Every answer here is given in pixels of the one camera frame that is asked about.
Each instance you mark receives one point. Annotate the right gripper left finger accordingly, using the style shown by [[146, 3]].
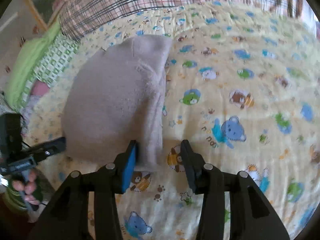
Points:
[[66, 215]]

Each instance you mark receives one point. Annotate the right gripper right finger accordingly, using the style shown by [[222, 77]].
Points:
[[252, 215]]

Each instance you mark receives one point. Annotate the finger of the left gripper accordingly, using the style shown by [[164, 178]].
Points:
[[46, 149]]

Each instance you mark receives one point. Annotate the beige knitted sweater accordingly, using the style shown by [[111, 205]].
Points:
[[118, 96]]

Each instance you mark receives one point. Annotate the person's left hand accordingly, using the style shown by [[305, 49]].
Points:
[[28, 188]]

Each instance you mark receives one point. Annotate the pink blanket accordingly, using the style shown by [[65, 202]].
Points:
[[39, 89]]

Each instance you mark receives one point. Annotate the green white patterned pillow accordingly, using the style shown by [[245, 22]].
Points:
[[50, 67]]

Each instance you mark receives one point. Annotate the light green blanket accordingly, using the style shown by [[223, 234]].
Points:
[[31, 52]]

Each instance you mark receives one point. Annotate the yellow cartoon bear bedsheet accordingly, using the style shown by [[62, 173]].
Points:
[[242, 87]]

